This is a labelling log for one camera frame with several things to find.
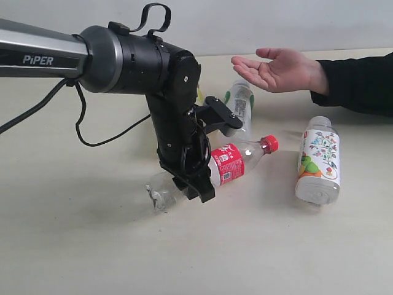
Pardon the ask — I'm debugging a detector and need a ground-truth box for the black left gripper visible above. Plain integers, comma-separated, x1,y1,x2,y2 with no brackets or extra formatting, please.
146,93,243,203

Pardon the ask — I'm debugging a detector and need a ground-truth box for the clear cola bottle red label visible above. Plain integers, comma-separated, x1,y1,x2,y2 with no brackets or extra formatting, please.
145,135,279,211

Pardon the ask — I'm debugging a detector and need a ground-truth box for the clear bottle green white label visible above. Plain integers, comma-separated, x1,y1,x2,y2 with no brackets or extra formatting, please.
224,79,254,141

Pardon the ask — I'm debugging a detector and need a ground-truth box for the clear bottle floral label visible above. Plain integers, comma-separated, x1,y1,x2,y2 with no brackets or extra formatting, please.
295,116,341,206

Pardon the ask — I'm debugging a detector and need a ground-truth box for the yellow bottle red cap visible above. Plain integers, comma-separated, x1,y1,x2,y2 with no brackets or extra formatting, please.
196,86,204,105

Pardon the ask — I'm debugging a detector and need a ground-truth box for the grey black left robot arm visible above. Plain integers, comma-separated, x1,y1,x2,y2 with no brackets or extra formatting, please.
1,19,241,202

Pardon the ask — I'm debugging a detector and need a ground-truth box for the person's open bare hand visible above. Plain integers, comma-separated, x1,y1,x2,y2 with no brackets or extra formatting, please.
231,48,329,95

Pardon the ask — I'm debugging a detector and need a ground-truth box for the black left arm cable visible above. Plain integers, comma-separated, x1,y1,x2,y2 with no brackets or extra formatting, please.
0,2,212,197

